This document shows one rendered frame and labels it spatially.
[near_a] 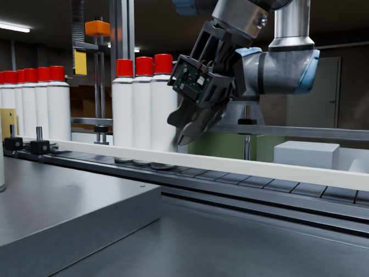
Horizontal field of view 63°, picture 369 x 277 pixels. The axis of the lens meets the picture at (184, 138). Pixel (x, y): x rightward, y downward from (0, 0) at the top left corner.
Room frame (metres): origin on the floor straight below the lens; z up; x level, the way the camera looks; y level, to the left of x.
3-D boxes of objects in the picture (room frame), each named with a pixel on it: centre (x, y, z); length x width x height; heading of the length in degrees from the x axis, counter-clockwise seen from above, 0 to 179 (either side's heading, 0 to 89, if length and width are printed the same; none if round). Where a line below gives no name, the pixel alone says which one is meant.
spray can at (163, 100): (0.56, 0.04, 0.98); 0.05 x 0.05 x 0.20
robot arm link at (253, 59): (0.90, -0.17, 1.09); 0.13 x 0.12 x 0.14; 67
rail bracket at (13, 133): (0.71, 0.39, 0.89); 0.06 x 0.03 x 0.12; 147
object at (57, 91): (0.74, 0.30, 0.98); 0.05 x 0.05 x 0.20
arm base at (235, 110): (0.90, -0.16, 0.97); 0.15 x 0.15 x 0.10
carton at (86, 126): (2.54, 0.62, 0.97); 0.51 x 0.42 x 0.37; 149
